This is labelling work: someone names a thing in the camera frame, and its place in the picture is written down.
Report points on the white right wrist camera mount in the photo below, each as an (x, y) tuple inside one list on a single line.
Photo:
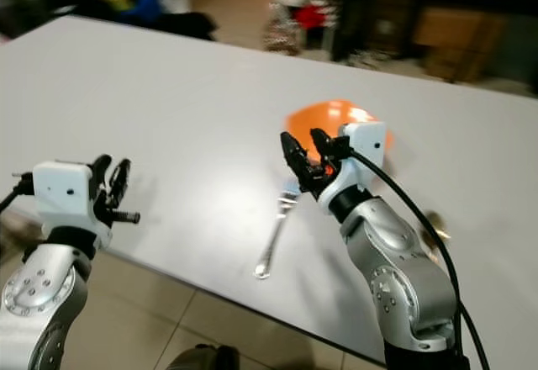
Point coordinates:
[(366, 139)]

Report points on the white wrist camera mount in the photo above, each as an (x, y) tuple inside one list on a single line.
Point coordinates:
[(63, 189), (366, 139)]

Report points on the brown cardboard box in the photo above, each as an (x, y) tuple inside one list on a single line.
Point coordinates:
[(458, 42)]

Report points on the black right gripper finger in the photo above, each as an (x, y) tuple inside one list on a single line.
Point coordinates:
[(298, 156), (324, 147)]

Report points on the silver metal fork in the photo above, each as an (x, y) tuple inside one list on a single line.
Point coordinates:
[(276, 231)]

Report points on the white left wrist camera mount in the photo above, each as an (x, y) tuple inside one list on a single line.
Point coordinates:
[(63, 189)]

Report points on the dark brown box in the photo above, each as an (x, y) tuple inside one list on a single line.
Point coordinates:
[(387, 23)]

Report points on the black robot foot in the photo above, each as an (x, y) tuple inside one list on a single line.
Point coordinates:
[(202, 358)]

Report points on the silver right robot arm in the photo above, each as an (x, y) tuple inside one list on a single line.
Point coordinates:
[(395, 269)]

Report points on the red and white clothes pile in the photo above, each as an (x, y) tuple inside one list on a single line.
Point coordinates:
[(307, 15)]

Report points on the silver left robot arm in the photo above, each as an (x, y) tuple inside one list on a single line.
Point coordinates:
[(42, 296)]

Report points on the orange plastic bowl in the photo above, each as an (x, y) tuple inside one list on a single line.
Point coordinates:
[(319, 114)]

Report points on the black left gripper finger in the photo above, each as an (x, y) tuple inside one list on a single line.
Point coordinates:
[(102, 170), (115, 187)]

